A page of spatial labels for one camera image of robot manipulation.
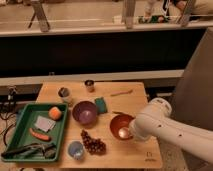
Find small metal cup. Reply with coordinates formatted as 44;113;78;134
84;80;95;92

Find orange fruit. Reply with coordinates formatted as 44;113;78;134
48;107;62;121

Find black handled tool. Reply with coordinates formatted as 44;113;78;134
1;143;56;158

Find green plastic tray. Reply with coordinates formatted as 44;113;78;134
1;103;68;163

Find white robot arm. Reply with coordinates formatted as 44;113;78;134
129;98;213;164

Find small blue cup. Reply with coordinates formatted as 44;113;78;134
68;141;84;160

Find bunch of dark grapes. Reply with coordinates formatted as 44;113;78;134
81;130;106;155

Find white folded cloth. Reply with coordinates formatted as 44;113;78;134
34;116;56;132

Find orange carrot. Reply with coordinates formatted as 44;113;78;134
29;128;51;141

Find wooden table board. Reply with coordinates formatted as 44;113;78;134
17;82;162;169

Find black cables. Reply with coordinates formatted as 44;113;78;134
0;85;19;148

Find orange bowl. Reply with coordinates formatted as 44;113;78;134
110;114;133;140

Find wooden spoon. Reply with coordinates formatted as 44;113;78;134
110;89;133;97

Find purple bowl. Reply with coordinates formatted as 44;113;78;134
72;101;98;125

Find green sponge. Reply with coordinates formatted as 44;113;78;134
95;97;108;114

